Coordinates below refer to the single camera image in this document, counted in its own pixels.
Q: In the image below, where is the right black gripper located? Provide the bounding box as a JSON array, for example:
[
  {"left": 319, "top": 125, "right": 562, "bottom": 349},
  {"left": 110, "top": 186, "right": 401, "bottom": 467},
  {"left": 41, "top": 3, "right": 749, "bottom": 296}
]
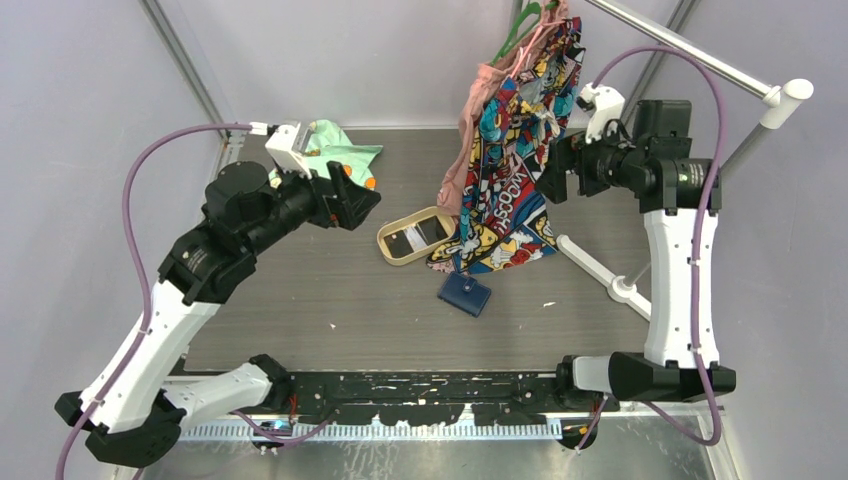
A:
[{"left": 533, "top": 117, "right": 645, "bottom": 204}]

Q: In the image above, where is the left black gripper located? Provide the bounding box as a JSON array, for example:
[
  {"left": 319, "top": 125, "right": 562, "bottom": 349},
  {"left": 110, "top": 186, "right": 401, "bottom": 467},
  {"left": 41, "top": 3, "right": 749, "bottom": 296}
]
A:
[{"left": 242, "top": 154, "right": 379, "bottom": 257}]

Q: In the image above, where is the white credit card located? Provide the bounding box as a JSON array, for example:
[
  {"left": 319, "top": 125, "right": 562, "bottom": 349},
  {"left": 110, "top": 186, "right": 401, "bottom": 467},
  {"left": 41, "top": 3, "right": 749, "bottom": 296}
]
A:
[{"left": 404, "top": 224, "right": 428, "bottom": 252}]

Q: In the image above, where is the beige oval tray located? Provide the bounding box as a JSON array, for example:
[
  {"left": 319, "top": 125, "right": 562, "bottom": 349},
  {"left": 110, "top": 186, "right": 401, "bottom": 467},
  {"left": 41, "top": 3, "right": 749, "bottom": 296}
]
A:
[{"left": 376, "top": 206, "right": 457, "bottom": 266}]

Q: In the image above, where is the navy blue card holder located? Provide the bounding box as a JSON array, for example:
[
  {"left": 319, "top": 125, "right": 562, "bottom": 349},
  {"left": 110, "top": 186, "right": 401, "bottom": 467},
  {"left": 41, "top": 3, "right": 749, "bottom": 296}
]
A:
[{"left": 437, "top": 272, "right": 491, "bottom": 318}]

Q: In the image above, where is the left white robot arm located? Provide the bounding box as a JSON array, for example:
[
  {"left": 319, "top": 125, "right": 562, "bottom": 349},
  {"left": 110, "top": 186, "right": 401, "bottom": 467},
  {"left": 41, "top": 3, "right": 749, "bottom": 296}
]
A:
[{"left": 55, "top": 161, "right": 381, "bottom": 469}]

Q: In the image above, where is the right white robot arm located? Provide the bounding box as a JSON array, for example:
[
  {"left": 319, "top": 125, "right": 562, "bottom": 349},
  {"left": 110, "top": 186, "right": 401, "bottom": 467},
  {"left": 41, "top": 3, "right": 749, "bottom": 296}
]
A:
[{"left": 539, "top": 99, "right": 737, "bottom": 411}]

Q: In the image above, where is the green cartoon child shirt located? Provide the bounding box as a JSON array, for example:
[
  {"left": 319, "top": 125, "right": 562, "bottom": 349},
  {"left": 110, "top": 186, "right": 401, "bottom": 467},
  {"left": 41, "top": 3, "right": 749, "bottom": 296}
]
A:
[{"left": 305, "top": 119, "right": 383, "bottom": 190}]

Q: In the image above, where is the colourful comic print garment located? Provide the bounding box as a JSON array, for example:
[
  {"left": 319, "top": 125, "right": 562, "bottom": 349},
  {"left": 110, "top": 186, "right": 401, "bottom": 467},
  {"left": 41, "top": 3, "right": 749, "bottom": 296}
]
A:
[{"left": 426, "top": 17, "right": 585, "bottom": 275}]

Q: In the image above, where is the pink hanging garment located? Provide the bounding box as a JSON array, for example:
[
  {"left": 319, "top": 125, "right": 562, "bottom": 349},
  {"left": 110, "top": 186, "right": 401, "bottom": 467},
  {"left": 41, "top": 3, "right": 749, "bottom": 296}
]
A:
[{"left": 437, "top": 1, "right": 570, "bottom": 217}]

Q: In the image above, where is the green clothes hanger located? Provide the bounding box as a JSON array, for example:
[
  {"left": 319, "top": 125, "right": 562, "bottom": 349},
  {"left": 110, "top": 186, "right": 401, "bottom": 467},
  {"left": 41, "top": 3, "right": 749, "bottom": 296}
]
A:
[{"left": 489, "top": 1, "right": 559, "bottom": 66}]

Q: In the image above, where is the white clothes rack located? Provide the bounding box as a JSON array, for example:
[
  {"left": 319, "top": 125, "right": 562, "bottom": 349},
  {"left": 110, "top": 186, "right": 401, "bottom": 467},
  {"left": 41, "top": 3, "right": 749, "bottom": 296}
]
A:
[{"left": 555, "top": 0, "right": 816, "bottom": 323}]

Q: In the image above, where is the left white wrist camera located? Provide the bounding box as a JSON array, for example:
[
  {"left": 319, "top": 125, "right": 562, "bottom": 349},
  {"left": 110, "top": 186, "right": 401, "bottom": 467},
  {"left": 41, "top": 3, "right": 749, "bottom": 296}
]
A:
[{"left": 250, "top": 121, "right": 315, "bottom": 180}]

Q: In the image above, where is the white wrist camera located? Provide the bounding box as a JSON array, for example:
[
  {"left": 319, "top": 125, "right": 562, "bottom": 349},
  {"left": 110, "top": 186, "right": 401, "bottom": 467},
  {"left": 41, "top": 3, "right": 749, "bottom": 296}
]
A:
[
  {"left": 250, "top": 121, "right": 315, "bottom": 180},
  {"left": 575, "top": 83, "right": 625, "bottom": 145}
]

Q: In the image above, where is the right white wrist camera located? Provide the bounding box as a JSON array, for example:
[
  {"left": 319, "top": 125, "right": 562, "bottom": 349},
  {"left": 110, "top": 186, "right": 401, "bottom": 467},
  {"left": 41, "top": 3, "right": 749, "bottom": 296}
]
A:
[{"left": 575, "top": 83, "right": 625, "bottom": 145}]

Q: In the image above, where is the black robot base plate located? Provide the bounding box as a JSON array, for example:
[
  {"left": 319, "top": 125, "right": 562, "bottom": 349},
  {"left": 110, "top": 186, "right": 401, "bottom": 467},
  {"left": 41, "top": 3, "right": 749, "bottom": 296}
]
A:
[{"left": 241, "top": 371, "right": 602, "bottom": 427}]

